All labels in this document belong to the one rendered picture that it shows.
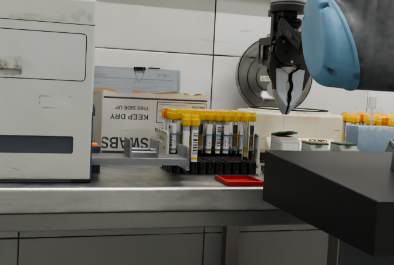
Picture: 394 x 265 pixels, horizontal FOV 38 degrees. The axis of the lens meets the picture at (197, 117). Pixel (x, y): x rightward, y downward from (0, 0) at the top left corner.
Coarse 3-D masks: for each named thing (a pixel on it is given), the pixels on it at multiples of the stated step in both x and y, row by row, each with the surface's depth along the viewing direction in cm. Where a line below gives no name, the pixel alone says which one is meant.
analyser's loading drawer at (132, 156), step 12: (156, 144) 97; (180, 144) 102; (96, 156) 96; (108, 156) 97; (120, 156) 97; (132, 156) 96; (144, 156) 96; (156, 156) 97; (168, 156) 101; (180, 156) 102
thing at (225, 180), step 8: (216, 176) 102; (224, 176) 103; (232, 176) 103; (240, 176) 104; (248, 176) 104; (224, 184) 98; (232, 184) 96; (240, 184) 97; (248, 184) 97; (256, 184) 98
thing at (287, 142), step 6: (276, 138) 110; (282, 138) 109; (288, 138) 110; (294, 138) 110; (270, 144) 112; (276, 144) 110; (282, 144) 108; (288, 144) 109; (294, 144) 109; (294, 150) 109
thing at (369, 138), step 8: (352, 128) 120; (360, 128) 118; (368, 128) 119; (376, 128) 120; (384, 128) 121; (392, 128) 121; (352, 136) 120; (360, 136) 118; (368, 136) 119; (376, 136) 120; (384, 136) 121; (392, 136) 122; (360, 144) 118; (368, 144) 119; (376, 144) 120; (384, 144) 121
